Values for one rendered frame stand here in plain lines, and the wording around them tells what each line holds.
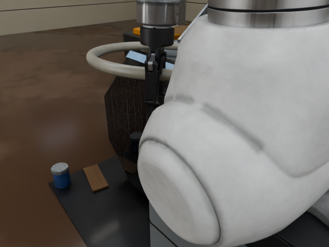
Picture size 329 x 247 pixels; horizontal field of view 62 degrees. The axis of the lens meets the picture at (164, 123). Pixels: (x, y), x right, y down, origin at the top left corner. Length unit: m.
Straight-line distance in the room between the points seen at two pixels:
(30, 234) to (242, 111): 1.55
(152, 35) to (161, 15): 0.04
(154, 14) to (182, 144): 0.41
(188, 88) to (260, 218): 0.11
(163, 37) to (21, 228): 1.38
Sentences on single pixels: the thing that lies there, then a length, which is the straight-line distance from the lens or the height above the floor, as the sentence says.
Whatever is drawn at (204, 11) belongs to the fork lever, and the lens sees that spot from 1.32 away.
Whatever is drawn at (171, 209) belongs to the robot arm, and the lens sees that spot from 0.25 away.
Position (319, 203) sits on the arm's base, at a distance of 0.48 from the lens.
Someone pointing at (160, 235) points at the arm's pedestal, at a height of 0.73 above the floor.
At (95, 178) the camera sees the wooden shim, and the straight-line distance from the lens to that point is 1.85.
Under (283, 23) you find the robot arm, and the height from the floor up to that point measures 1.15.
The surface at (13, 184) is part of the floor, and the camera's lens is 2.05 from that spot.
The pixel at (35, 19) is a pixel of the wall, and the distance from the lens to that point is 7.46.
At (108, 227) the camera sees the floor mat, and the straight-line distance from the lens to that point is 1.57.
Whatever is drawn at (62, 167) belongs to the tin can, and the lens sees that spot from 1.81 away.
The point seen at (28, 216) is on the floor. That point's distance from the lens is 1.78.
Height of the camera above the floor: 1.18
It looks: 29 degrees down
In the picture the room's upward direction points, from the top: straight up
